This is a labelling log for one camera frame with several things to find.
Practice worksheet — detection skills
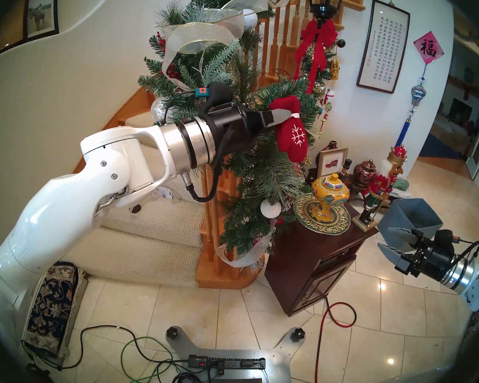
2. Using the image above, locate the small framed red picture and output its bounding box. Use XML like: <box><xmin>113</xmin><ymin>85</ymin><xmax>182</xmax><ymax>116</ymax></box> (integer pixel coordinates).
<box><xmin>317</xmin><ymin>148</ymin><xmax>348</xmax><ymax>178</ymax></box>

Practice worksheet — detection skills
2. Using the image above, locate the gold brown framed painting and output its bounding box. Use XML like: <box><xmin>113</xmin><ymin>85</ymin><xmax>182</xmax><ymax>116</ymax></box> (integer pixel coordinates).
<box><xmin>0</xmin><ymin>0</ymin><xmax>28</xmax><ymax>53</ymax></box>

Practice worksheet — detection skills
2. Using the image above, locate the small hanging ornament string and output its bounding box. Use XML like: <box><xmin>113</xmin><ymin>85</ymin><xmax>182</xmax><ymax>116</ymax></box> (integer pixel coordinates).
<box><xmin>319</xmin><ymin>89</ymin><xmax>334</xmax><ymax>137</ymax></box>

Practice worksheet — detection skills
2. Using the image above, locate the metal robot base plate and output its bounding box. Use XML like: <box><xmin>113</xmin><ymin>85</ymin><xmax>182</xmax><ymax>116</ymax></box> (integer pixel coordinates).
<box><xmin>166</xmin><ymin>326</ymin><xmax>306</xmax><ymax>383</ymax></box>

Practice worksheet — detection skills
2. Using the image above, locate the gold tinsel pine garland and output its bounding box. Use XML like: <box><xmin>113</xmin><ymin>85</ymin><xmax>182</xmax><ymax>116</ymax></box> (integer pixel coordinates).
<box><xmin>299</xmin><ymin>39</ymin><xmax>338</xmax><ymax>107</ymax></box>

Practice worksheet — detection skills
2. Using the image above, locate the blue floor rug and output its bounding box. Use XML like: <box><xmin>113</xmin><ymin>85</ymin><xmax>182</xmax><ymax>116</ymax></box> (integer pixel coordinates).
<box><xmin>418</xmin><ymin>134</ymin><xmax>463</xmax><ymax>160</ymax></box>

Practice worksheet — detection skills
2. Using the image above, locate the dark patterned rug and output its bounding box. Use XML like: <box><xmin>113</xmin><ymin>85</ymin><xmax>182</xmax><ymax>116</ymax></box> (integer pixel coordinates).
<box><xmin>24</xmin><ymin>261</ymin><xmax>88</xmax><ymax>357</ymax></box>

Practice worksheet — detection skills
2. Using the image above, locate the red floor cable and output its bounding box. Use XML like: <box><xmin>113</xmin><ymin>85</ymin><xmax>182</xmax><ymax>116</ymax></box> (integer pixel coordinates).
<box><xmin>315</xmin><ymin>296</ymin><xmax>358</xmax><ymax>383</ymax></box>

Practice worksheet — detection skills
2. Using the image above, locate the blue-gray square bin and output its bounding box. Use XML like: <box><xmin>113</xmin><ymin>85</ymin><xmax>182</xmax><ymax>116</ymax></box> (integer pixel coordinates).
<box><xmin>377</xmin><ymin>198</ymin><xmax>443</xmax><ymax>247</ymax></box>

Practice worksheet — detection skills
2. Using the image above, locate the large red nutcracker figure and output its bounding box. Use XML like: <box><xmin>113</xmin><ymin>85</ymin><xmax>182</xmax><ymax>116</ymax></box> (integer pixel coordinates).
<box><xmin>351</xmin><ymin>145</ymin><xmax>408</xmax><ymax>232</ymax></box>

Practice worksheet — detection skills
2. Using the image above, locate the green floor cable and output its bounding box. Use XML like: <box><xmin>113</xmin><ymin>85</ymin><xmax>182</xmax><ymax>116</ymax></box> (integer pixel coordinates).
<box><xmin>120</xmin><ymin>336</ymin><xmax>192</xmax><ymax>383</ymax></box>

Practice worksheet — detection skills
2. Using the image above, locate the red bow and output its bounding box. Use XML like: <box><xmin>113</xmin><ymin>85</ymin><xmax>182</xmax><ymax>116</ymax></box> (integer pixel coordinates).
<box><xmin>295</xmin><ymin>19</ymin><xmax>339</xmax><ymax>95</ymax></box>

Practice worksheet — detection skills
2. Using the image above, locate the red knitted mitten ornament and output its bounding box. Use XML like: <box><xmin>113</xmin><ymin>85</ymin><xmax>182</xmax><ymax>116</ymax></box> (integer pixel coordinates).
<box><xmin>269</xmin><ymin>95</ymin><xmax>309</xmax><ymax>163</ymax></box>

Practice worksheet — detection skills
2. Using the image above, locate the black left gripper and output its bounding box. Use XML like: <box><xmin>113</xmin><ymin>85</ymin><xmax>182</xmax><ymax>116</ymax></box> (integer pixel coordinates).
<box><xmin>206</xmin><ymin>101</ymin><xmax>293</xmax><ymax>154</ymax></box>

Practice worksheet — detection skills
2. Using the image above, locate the black power strip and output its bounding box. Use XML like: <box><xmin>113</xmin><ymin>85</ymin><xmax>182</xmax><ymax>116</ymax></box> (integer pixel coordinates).
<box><xmin>188</xmin><ymin>355</ymin><xmax>266</xmax><ymax>371</ymax></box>

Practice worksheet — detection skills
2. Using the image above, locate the sheer white ribbon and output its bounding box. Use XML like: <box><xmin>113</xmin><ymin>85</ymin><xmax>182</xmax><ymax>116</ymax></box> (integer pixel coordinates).
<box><xmin>161</xmin><ymin>0</ymin><xmax>292</xmax><ymax>267</ymax></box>

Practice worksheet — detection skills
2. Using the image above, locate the black fireplace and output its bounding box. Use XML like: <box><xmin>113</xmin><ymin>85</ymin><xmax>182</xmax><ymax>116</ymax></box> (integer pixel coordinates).
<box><xmin>449</xmin><ymin>98</ymin><xmax>473</xmax><ymax>125</ymax></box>

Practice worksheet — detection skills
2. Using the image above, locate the dark red cloisonne jar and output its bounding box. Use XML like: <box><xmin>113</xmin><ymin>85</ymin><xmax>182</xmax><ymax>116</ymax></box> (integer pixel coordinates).
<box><xmin>353</xmin><ymin>160</ymin><xmax>378</xmax><ymax>185</ymax></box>

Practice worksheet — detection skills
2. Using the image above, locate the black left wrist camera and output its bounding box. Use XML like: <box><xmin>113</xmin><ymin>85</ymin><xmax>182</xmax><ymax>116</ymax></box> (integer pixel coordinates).
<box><xmin>195</xmin><ymin>82</ymin><xmax>234</xmax><ymax>111</ymax></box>

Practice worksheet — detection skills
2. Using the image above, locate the yellow porcelain lidded jar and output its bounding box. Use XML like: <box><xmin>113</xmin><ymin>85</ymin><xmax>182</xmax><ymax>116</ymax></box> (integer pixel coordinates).
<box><xmin>311</xmin><ymin>174</ymin><xmax>350</xmax><ymax>217</ymax></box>

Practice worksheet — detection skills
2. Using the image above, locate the black floor cable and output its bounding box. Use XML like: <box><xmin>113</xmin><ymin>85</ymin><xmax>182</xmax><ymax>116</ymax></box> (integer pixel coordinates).
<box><xmin>22</xmin><ymin>326</ymin><xmax>192</xmax><ymax>371</ymax></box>

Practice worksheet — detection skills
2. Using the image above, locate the framed horse picture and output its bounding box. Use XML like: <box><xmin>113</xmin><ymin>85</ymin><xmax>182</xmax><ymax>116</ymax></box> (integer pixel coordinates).
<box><xmin>24</xmin><ymin>0</ymin><xmax>59</xmax><ymax>39</ymax></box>

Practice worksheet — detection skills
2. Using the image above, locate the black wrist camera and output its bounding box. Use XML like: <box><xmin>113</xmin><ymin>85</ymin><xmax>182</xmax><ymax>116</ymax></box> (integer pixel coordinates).
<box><xmin>195</xmin><ymin>82</ymin><xmax>234</xmax><ymax>111</ymax></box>
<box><xmin>434</xmin><ymin>229</ymin><xmax>455</xmax><ymax>253</ymax></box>

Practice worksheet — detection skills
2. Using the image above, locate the dark wooden cabinet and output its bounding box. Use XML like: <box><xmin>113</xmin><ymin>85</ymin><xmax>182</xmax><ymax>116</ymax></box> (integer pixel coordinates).
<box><xmin>265</xmin><ymin>205</ymin><xmax>380</xmax><ymax>317</ymax></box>

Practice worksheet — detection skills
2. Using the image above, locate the thin black left camera cable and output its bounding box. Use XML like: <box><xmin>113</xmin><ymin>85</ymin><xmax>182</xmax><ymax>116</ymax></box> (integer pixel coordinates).
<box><xmin>164</xmin><ymin>89</ymin><xmax>198</xmax><ymax>121</ymax></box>

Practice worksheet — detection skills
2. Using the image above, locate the white glitter ball ornament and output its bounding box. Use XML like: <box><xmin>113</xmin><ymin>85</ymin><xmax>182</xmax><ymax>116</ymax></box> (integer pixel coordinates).
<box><xmin>260</xmin><ymin>199</ymin><xmax>282</xmax><ymax>218</ymax></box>

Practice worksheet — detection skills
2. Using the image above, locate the red diamond fu sign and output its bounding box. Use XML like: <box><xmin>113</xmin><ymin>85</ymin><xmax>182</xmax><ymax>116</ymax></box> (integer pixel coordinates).
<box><xmin>413</xmin><ymin>31</ymin><xmax>445</xmax><ymax>65</ymax></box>

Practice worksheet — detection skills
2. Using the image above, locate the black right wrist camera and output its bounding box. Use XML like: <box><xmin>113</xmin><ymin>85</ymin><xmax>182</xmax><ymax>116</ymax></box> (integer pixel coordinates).
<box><xmin>434</xmin><ymin>229</ymin><xmax>455</xmax><ymax>253</ymax></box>

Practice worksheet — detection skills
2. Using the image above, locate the thick black left gripper cable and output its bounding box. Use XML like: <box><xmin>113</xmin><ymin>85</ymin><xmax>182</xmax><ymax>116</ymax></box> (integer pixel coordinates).
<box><xmin>182</xmin><ymin>129</ymin><xmax>234</xmax><ymax>203</ymax></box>

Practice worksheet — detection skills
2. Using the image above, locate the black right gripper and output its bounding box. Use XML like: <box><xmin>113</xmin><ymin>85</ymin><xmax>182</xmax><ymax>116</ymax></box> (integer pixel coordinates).
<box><xmin>377</xmin><ymin>226</ymin><xmax>455</xmax><ymax>281</ymax></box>

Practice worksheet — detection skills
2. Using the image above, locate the green pine garland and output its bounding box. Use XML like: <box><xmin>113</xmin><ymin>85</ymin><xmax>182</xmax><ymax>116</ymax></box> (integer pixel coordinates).
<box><xmin>138</xmin><ymin>0</ymin><xmax>336</xmax><ymax>263</ymax></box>

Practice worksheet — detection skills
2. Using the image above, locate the green gold decorative plate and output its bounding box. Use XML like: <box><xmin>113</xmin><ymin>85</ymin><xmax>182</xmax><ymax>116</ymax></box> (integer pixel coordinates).
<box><xmin>293</xmin><ymin>193</ymin><xmax>351</xmax><ymax>235</ymax></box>

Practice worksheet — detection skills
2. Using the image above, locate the framed calligraphy scroll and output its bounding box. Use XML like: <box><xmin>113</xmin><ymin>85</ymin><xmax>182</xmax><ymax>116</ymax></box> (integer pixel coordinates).
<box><xmin>356</xmin><ymin>0</ymin><xmax>411</xmax><ymax>95</ymax></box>

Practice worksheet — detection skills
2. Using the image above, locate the black lantern lamp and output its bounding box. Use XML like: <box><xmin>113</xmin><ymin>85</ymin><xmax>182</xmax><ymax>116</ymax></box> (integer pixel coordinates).
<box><xmin>307</xmin><ymin>0</ymin><xmax>348</xmax><ymax>28</ymax></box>

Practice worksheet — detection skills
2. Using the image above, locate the vase charm with blue tassel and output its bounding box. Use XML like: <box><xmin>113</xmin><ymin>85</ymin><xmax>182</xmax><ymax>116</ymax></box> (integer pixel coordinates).
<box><xmin>395</xmin><ymin>65</ymin><xmax>428</xmax><ymax>148</ymax></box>

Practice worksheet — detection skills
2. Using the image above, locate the frosted clear ball ornament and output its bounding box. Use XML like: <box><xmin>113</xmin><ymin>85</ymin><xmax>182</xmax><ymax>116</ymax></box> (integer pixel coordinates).
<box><xmin>150</xmin><ymin>97</ymin><xmax>174</xmax><ymax>122</ymax></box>

